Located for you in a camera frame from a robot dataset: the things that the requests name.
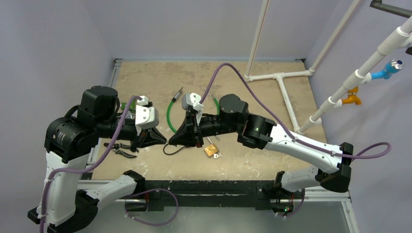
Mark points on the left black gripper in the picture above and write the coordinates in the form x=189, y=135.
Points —
x=154, y=136

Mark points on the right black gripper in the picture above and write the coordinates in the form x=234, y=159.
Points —
x=196, y=129

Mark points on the brass padlock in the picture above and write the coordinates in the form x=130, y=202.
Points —
x=211, y=149

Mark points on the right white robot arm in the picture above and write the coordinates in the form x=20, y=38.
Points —
x=327, y=169

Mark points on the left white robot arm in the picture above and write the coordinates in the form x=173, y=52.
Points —
x=68, y=142

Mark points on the orange tap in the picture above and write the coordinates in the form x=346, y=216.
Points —
x=352, y=97

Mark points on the blue tap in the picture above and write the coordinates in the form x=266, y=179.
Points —
x=392, y=67

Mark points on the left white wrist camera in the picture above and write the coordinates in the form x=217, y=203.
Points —
x=146, y=115

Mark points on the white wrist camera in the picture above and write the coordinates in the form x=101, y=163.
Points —
x=193, y=100
x=146, y=115

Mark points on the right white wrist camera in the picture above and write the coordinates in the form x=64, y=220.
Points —
x=193, y=100

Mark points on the black handled pliers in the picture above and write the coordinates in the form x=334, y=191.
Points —
x=120, y=148

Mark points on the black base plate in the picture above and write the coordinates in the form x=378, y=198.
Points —
x=260, y=195

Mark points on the white pvc pipe frame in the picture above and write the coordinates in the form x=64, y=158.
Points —
x=400, y=38

